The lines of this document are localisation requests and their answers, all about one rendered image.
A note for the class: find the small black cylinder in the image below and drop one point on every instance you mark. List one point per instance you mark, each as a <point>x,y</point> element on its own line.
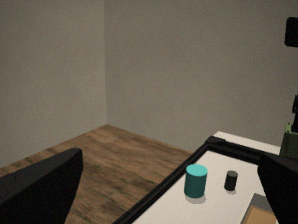
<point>231,179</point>

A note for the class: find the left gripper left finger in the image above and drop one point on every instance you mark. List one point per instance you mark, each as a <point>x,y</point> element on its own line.
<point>41,193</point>

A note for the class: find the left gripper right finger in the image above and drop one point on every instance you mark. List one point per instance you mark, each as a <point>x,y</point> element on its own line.
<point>279,179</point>

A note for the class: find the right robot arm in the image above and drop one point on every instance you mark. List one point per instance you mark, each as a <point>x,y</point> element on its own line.
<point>295,123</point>

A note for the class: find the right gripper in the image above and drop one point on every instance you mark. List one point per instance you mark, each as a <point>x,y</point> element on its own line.
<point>292,34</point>

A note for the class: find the teal cylinder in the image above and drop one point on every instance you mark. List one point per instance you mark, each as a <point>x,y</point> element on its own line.
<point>195,181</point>

